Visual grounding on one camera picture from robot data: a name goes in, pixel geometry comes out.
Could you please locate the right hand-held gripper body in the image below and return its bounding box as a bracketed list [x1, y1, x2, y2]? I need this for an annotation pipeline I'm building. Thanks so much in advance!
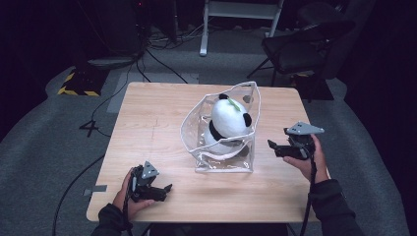
[282, 121, 326, 161]

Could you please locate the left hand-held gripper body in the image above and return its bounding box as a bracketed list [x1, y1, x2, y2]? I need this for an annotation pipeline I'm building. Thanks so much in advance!
[129, 160, 161, 203]

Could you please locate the transparent plastic bag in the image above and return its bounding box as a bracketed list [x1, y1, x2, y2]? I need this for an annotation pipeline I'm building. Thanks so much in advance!
[179, 81, 262, 174]

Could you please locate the panda plush toy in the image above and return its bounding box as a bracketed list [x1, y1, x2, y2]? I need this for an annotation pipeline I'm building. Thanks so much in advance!
[203, 93, 254, 157]

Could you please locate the person's right hand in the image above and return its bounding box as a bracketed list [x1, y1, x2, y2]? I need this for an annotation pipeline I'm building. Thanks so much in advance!
[282, 133, 330, 184]

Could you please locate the person's left hand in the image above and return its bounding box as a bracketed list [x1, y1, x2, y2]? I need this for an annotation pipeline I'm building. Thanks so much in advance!
[112, 167, 155, 221]

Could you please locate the grey tape strip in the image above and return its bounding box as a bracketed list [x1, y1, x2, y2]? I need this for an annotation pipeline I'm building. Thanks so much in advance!
[82, 184, 108, 198]

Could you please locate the person's dark lap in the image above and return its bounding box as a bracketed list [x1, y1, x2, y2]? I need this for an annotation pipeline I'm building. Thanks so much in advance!
[144, 222, 294, 236]

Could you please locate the black folding chair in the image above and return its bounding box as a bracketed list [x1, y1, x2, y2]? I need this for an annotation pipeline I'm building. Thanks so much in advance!
[249, 1, 358, 103]

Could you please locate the black yellow striped base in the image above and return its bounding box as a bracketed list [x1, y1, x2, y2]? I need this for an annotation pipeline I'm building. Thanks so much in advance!
[57, 67, 110, 97]

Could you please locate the white metal stand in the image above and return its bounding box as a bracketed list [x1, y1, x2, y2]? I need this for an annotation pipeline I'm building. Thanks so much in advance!
[199, 0, 285, 57]

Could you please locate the dark equipment stand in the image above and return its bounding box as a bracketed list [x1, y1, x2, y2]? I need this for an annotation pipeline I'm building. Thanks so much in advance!
[74, 0, 147, 71]

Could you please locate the left hand-held gripper cable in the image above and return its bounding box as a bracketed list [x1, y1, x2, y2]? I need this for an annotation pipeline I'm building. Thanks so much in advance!
[122, 171, 138, 236]

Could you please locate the hand-held gripper cable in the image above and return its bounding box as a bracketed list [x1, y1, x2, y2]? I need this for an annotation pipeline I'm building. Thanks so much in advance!
[298, 152, 319, 236]
[122, 171, 138, 236]

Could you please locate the right hand-held gripper cable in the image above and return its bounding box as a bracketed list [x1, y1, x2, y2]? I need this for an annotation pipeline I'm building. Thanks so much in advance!
[298, 152, 319, 236]

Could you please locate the thick black floor cable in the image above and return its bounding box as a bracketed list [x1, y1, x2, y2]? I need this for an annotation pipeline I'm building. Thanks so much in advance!
[52, 153, 106, 236]

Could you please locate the thin black floor cable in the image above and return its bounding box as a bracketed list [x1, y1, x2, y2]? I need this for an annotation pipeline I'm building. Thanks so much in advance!
[90, 63, 136, 139]

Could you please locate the bundle of floor cables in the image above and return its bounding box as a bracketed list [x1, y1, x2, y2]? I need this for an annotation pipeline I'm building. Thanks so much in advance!
[146, 19, 206, 51]

